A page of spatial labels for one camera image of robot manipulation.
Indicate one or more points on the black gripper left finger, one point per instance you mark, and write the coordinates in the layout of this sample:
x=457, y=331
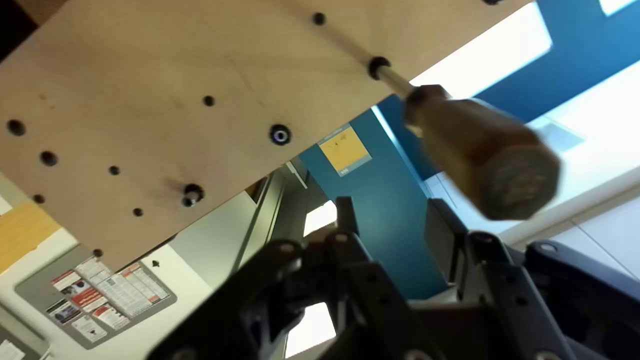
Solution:
x=259, y=305

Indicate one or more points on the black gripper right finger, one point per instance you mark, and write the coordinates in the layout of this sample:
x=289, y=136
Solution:
x=544, y=302

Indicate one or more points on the rod with wooden handle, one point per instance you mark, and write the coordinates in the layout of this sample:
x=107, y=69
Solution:
x=502, y=166

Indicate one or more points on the foosball table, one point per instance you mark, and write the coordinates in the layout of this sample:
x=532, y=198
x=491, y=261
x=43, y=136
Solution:
x=132, y=119

